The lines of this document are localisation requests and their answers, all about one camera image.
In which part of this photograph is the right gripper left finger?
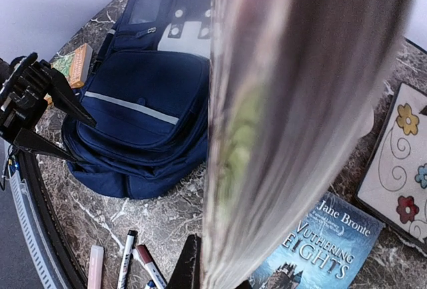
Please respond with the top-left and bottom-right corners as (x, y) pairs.
(166, 234), (201, 289)

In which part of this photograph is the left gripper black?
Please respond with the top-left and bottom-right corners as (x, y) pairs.
(1, 52), (97, 162)

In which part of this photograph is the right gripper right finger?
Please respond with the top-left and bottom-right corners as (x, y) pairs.
(238, 280), (252, 289)

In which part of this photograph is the yellow tip highlighter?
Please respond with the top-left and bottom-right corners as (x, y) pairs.
(87, 245), (104, 289)

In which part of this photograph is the Wuthering Heights blue book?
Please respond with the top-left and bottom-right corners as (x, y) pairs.
(249, 192), (384, 288)

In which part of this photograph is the navy blue student backpack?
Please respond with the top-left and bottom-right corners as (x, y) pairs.
(61, 0), (211, 200)

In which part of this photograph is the Taming of the Shrew book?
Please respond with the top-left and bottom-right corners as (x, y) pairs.
(200, 0), (412, 288)

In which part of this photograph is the blue cap white marker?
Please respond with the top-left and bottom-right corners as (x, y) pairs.
(143, 280), (157, 289)

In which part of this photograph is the red cap white marker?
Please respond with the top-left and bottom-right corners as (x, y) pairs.
(135, 244), (167, 289)

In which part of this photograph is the orange Treehouse book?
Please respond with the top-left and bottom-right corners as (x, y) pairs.
(51, 43), (93, 88)

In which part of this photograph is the black cap white marker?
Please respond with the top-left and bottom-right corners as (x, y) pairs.
(116, 230), (137, 289)

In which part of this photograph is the black front rail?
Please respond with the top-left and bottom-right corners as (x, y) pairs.
(11, 152), (87, 288)

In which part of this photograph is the white slotted cable duct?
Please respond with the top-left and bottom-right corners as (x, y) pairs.
(7, 165), (61, 288)

